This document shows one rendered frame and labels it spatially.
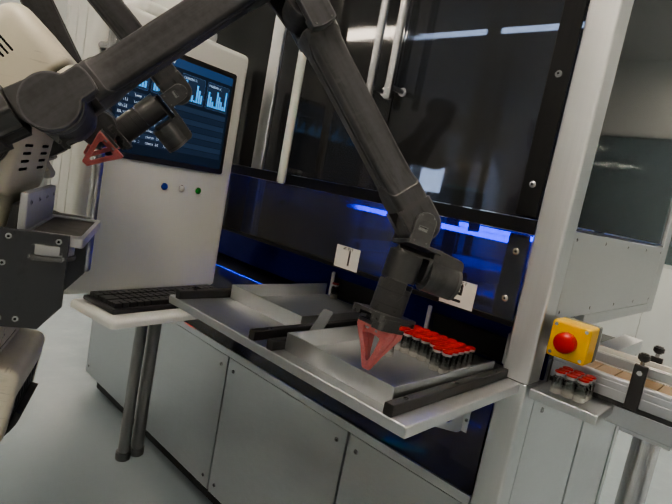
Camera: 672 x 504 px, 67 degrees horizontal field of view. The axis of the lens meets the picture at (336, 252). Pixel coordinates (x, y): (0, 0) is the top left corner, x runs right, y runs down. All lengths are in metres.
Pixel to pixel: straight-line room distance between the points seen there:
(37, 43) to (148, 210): 0.69
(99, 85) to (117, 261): 0.80
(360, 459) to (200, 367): 0.76
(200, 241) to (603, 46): 1.19
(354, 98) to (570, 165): 0.47
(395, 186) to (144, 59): 0.41
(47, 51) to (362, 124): 0.50
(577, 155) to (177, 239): 1.11
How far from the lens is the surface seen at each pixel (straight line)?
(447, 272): 0.85
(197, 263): 1.68
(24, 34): 0.97
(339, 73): 0.82
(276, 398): 1.61
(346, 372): 0.88
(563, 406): 1.11
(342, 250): 1.37
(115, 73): 0.80
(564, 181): 1.09
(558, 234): 1.08
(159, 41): 0.81
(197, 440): 2.00
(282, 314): 1.16
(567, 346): 1.05
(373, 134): 0.82
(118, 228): 1.50
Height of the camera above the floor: 1.20
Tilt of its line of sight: 7 degrees down
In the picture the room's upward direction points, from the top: 11 degrees clockwise
